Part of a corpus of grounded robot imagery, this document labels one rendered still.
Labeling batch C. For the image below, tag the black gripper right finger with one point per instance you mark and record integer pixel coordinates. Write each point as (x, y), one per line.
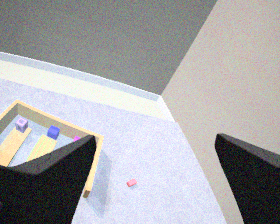
(253, 175)

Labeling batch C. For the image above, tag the tan strip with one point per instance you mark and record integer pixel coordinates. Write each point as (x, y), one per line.
(4, 159)

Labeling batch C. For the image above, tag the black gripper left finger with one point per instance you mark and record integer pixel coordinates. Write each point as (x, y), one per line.
(46, 190)

